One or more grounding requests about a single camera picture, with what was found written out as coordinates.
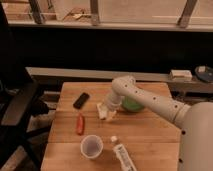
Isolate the white sponge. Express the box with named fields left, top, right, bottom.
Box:
left=96, top=103, right=109, bottom=120

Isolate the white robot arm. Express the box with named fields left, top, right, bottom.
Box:
left=104, top=76, right=213, bottom=171

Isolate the green ceramic bowl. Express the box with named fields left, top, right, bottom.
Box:
left=121, top=97, right=144, bottom=113

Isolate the black rectangular phone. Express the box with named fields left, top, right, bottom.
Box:
left=73, top=93, right=89, bottom=109

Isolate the orange marker pen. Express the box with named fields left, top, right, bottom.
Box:
left=76, top=113, right=84, bottom=135

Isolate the white tube with cap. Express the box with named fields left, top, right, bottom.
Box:
left=111, top=136, right=137, bottom=171

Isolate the small wooden box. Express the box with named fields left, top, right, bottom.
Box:
left=170, top=70, right=192, bottom=81

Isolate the black office chair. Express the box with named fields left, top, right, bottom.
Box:
left=0, top=2, right=50, bottom=171

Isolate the dark round disc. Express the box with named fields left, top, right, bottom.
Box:
left=195, top=66, right=213, bottom=83

